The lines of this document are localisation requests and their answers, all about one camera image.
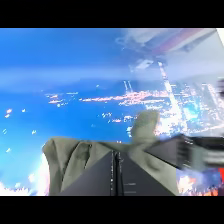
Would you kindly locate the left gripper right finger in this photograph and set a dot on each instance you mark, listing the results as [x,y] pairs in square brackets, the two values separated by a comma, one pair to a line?
[140,183]

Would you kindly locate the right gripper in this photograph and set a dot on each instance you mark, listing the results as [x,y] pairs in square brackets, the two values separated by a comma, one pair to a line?
[203,151]

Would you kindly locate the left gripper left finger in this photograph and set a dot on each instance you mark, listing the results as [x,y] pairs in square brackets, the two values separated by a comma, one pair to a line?
[95,181]

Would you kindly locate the dark green garment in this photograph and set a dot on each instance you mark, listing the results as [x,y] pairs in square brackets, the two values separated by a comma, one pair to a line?
[71,160]

